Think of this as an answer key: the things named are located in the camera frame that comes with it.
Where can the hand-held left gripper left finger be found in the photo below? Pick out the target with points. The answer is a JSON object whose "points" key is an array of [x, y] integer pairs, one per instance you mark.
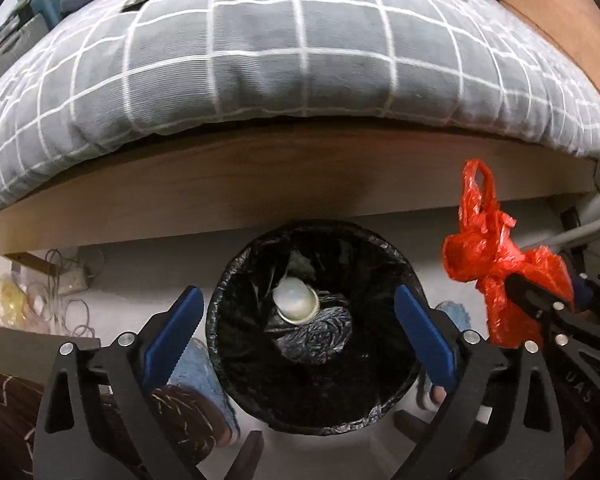
{"points": [[172, 332]]}

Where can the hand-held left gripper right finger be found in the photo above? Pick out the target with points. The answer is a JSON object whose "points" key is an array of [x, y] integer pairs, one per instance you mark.
{"points": [[422, 332]]}

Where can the red plastic bag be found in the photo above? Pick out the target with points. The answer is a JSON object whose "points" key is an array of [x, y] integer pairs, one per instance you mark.
{"points": [[495, 270]]}

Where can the trash bin with black liner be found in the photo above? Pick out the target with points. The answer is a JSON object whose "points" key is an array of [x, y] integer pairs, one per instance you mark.
{"points": [[370, 280]]}

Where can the blue fuzzy slipper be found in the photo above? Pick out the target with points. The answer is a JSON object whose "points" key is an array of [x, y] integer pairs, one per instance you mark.
{"points": [[200, 375]]}

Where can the dark patterned pants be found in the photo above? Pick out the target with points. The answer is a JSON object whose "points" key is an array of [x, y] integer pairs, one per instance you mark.
{"points": [[185, 415]]}

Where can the white power strip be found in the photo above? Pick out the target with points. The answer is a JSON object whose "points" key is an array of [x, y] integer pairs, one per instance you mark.
{"points": [[70, 282]]}

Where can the white paper cup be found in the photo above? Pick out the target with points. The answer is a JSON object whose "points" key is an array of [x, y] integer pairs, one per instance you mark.
{"points": [[295, 300]]}

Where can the yellow plastic bag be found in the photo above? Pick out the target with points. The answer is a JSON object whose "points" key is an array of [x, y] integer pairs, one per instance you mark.
{"points": [[15, 297]]}

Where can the wooden headboard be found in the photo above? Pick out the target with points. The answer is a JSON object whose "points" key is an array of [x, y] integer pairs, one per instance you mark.
{"points": [[560, 5]]}

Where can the grey checked bed sheet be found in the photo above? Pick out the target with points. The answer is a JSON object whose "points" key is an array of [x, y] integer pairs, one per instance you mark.
{"points": [[300, 60]]}

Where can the grey suitcase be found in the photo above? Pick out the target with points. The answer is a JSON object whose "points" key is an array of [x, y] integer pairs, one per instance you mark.
{"points": [[15, 45]]}

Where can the blue plastic stool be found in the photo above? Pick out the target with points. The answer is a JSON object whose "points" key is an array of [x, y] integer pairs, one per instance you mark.
{"points": [[50, 2]]}

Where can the grey metal frame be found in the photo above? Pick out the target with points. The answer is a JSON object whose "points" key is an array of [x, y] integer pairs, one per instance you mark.
{"points": [[595, 210]]}

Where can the wooden bed frame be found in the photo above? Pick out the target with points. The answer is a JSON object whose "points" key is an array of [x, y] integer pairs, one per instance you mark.
{"points": [[280, 175]]}

